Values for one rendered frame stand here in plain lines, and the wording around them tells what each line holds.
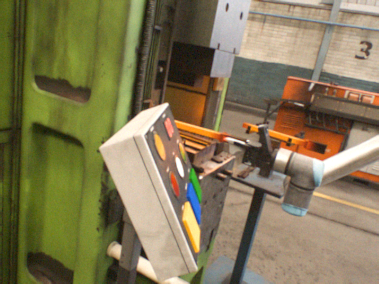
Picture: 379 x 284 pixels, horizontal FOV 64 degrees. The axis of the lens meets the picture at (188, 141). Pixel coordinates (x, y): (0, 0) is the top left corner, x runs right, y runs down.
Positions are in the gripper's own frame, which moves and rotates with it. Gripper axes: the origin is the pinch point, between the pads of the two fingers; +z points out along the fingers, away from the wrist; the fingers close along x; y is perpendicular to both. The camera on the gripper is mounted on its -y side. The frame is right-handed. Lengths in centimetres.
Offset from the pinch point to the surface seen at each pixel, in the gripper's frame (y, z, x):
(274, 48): -73, 185, 734
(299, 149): 78, 10, 351
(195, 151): 6.7, 7.9, -10.5
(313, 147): 1.8, -28.9, 37.0
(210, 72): -23.6, 8.0, -12.7
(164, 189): -7, -15, -71
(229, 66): -26.6, 8.0, 3.6
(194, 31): -36.0, 14.6, -17.8
